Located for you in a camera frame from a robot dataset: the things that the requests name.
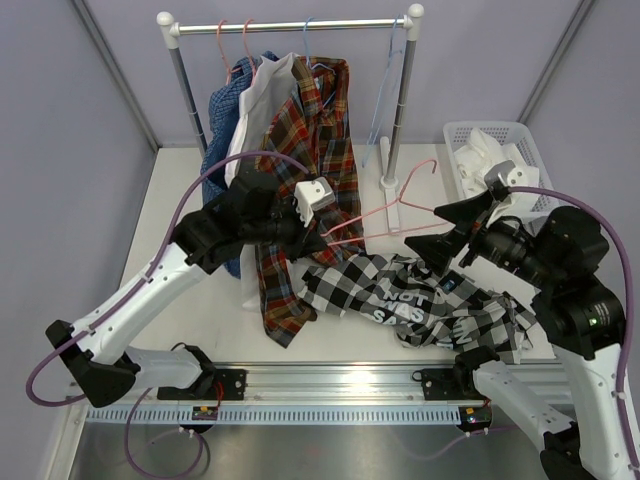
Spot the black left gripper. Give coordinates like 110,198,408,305
241,196,328,264

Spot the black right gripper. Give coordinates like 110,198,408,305
406,188,560,290

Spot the white linen shirt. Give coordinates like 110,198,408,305
452,127,540,199

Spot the black white checked shirt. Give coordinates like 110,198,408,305
297,254,537,363

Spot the blue plastic hanger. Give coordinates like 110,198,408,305
360,15,403,168

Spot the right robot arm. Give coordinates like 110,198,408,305
405,187,639,479

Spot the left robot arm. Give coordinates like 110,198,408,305
46,172,334,408

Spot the red brown plaid shirt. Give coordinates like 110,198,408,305
255,56,364,348

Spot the white hanging shirt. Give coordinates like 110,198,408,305
228,52,298,313

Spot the blue checked shirt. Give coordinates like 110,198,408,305
200,57,264,279

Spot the blue hanger on rack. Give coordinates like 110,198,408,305
302,16,341,109

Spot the white plastic basket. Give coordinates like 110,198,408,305
443,121,552,200

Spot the metal clothes rack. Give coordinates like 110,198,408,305
156,3,424,235

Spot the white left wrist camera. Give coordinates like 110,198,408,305
294,177,335,227

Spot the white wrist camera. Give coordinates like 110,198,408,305
484,160,531,223
294,177,335,227

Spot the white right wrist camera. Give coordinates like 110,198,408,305
484,160,531,223

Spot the aluminium mounting rail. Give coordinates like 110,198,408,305
64,359,571,407

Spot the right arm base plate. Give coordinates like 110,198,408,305
411,367,487,401

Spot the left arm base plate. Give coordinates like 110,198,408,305
157,367,247,401

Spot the purple floor cable left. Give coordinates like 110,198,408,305
123,387,212,475

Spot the white slotted cable duct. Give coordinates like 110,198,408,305
86,405,462,426

